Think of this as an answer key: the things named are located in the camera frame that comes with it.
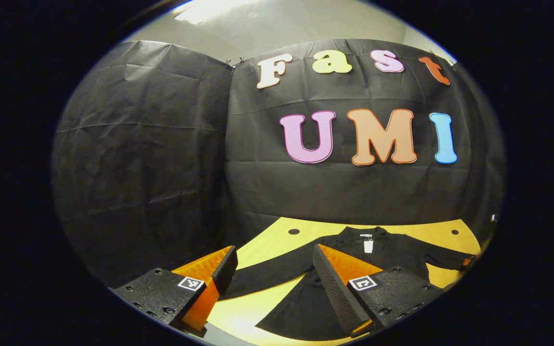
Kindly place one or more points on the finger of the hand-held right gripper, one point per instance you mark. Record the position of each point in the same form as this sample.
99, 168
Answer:
467, 262

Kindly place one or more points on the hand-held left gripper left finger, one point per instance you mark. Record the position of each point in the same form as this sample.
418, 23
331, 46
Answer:
226, 271

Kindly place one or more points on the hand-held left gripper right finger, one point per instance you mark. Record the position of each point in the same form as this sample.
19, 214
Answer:
334, 293

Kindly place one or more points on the black jacket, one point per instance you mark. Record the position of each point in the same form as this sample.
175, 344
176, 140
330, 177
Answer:
397, 254

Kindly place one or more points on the black backdrop cloth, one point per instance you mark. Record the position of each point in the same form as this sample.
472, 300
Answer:
282, 192

